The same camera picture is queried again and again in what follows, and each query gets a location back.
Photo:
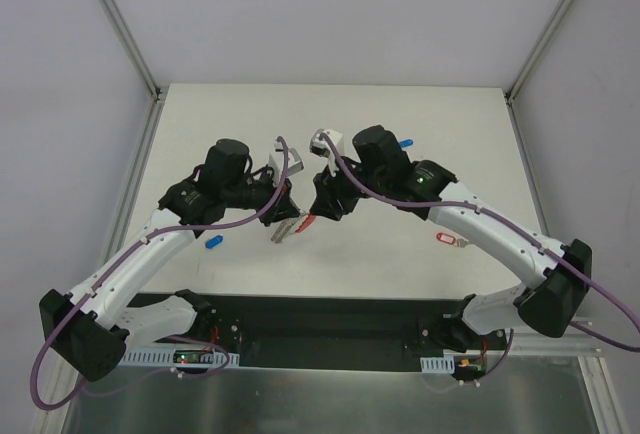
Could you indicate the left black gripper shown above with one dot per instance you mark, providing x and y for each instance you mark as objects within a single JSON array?
[{"x": 282, "y": 205}]

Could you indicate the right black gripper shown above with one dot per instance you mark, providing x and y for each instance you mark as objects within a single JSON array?
[{"x": 326, "y": 199}]

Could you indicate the red handled keyring organizer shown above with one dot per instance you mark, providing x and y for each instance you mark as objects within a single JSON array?
[{"x": 292, "y": 226}]

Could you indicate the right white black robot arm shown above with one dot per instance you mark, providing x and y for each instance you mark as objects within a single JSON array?
[{"x": 553, "y": 276}]

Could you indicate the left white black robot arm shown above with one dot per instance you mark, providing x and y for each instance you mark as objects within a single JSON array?
[{"x": 225, "y": 180}]

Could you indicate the blue key tag left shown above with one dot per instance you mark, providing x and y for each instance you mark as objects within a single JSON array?
[{"x": 214, "y": 242}]

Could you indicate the blue tag key right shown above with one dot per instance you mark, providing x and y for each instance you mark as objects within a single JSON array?
[{"x": 406, "y": 143}]

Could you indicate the red tag key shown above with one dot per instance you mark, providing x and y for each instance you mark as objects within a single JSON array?
[{"x": 452, "y": 240}]

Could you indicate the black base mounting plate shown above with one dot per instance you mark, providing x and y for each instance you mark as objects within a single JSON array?
[{"x": 344, "y": 334}]

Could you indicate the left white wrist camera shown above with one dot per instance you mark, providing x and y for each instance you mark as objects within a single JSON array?
[{"x": 281, "y": 161}]

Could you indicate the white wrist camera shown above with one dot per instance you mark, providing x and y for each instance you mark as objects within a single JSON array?
[
  {"x": 281, "y": 161},
  {"x": 324, "y": 142}
]

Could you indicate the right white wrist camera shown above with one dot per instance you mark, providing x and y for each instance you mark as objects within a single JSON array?
[{"x": 324, "y": 142}]

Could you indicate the right white cable duct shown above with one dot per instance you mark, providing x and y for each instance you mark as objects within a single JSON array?
[{"x": 438, "y": 365}]

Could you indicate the white cable duct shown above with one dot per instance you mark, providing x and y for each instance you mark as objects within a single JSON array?
[
  {"x": 438, "y": 365},
  {"x": 175, "y": 357}
]

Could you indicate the left white cable duct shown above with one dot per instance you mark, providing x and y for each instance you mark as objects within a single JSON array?
[{"x": 175, "y": 357}]

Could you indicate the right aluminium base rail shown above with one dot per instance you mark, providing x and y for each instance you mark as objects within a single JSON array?
[{"x": 527, "y": 342}]

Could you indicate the right aluminium frame post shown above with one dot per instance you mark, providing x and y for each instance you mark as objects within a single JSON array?
[{"x": 541, "y": 44}]

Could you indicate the aluminium frame post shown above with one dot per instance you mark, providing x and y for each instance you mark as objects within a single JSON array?
[
  {"x": 131, "y": 48},
  {"x": 541, "y": 44}
]

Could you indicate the left aluminium frame post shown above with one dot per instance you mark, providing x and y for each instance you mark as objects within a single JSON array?
[{"x": 131, "y": 48}]

